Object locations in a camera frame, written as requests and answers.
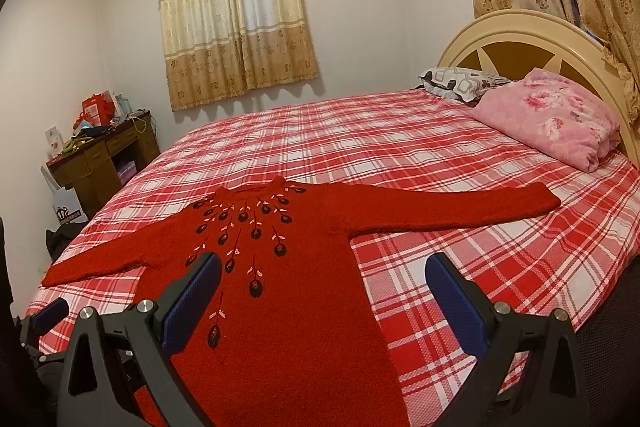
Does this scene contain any red gift box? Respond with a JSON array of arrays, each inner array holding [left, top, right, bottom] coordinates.
[[82, 91, 116, 127]]

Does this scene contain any white paper bag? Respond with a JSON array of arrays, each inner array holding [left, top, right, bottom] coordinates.
[[40, 164, 89, 225]]

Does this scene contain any grey patterned pillow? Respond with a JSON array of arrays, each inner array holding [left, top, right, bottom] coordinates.
[[420, 67, 511, 105]]

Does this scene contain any red plaid bed sheet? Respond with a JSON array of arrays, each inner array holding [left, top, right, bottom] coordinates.
[[24, 86, 640, 427]]

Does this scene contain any red knit sweater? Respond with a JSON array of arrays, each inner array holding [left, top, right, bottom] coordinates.
[[43, 178, 560, 426]]

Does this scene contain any pink floral folded quilt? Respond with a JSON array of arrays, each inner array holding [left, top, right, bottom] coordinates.
[[472, 68, 620, 172]]

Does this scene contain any beige window curtain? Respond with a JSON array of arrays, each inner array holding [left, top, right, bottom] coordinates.
[[158, 0, 319, 112]]

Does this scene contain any cream wooden headboard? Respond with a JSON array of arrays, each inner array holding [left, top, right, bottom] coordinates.
[[438, 10, 639, 165]]

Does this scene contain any white card on desk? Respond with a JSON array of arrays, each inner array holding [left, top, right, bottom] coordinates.
[[46, 126, 65, 159]]

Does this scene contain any dark wooden desk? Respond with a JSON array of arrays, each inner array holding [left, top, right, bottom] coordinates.
[[47, 109, 160, 219]]

